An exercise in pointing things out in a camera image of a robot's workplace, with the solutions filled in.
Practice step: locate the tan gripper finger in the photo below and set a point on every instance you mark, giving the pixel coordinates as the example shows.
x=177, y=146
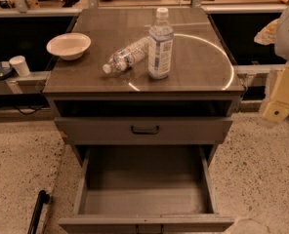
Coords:
x=275, y=107

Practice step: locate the blue label plastic bottle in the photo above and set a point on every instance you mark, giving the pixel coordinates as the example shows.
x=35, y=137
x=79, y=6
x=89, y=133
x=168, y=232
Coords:
x=160, y=45

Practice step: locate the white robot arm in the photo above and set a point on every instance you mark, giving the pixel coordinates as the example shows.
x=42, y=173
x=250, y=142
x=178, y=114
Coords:
x=276, y=33

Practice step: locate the grey drawer cabinet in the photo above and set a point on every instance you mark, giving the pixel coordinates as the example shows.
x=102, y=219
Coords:
x=201, y=83

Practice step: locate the clear crushed plastic bottle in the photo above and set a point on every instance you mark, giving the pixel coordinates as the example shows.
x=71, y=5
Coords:
x=125, y=58

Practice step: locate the open middle grey drawer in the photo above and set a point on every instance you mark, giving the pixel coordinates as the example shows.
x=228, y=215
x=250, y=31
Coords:
x=145, y=190

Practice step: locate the top grey drawer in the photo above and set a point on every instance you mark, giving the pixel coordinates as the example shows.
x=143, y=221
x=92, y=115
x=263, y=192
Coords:
x=143, y=130

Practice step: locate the white paper bowl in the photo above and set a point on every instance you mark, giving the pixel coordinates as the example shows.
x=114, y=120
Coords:
x=69, y=46

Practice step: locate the black bar on floor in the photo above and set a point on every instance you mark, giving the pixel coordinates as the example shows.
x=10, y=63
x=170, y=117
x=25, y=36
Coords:
x=42, y=199

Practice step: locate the white paper cup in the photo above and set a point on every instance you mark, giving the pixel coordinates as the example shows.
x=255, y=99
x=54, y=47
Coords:
x=20, y=65

